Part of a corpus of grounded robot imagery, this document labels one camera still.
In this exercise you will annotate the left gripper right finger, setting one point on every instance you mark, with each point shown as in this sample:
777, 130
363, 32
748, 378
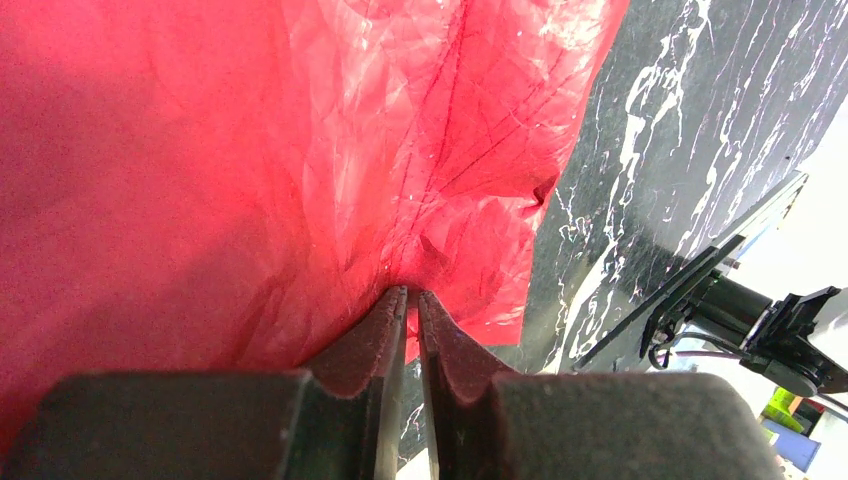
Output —
488, 421

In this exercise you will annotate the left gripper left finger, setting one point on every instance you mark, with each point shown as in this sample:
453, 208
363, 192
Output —
336, 417

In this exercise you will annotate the red wrapping paper sheet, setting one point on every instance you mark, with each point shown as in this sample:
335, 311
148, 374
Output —
195, 185

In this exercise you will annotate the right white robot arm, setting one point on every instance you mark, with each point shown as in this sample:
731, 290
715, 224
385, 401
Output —
799, 343

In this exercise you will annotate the aluminium rail frame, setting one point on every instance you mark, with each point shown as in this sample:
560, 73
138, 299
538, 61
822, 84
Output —
766, 213

